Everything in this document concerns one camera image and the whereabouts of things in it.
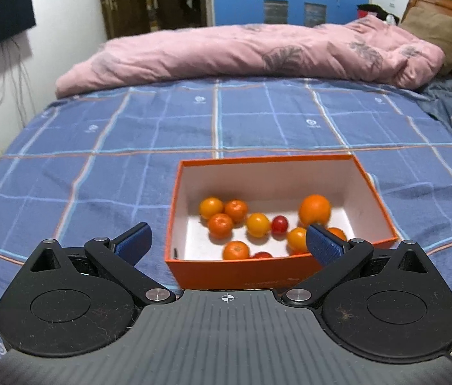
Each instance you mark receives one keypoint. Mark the large orange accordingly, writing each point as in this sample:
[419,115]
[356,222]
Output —
[314,209]

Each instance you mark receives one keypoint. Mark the brown pillow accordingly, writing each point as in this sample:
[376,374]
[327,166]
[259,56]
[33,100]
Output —
[433,27]

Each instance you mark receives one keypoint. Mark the yellow tangerine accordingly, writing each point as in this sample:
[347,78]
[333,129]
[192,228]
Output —
[258,225]

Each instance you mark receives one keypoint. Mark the red tomato front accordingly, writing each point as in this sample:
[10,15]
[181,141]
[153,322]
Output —
[262,255]

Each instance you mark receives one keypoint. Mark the orange tangerine front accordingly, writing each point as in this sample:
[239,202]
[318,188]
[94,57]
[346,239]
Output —
[236,250]

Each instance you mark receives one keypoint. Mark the deep orange tangerine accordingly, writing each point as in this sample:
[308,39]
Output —
[237,210]

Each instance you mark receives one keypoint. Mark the dark items on nightstand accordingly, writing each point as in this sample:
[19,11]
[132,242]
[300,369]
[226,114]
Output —
[375,10]

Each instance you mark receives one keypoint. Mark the blue plaid bed sheet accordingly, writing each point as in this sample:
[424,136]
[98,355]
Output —
[99,163]

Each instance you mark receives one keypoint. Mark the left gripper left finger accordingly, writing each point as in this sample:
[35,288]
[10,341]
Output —
[65,302]

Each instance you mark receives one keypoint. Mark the orange tangerine with stem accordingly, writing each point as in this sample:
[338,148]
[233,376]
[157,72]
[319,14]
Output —
[220,226]

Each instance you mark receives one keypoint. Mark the yellow-orange tangerine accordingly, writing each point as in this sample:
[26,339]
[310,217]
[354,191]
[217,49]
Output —
[209,207]

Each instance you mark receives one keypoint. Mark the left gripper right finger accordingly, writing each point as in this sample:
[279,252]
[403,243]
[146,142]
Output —
[391,306]

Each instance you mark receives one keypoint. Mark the red tomato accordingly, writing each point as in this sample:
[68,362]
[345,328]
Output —
[262,255]
[279,225]

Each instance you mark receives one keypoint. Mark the pink quilted duvet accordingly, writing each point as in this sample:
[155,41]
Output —
[367,49]

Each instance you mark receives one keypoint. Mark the orange cardboard box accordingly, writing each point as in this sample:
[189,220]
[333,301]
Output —
[274,186]

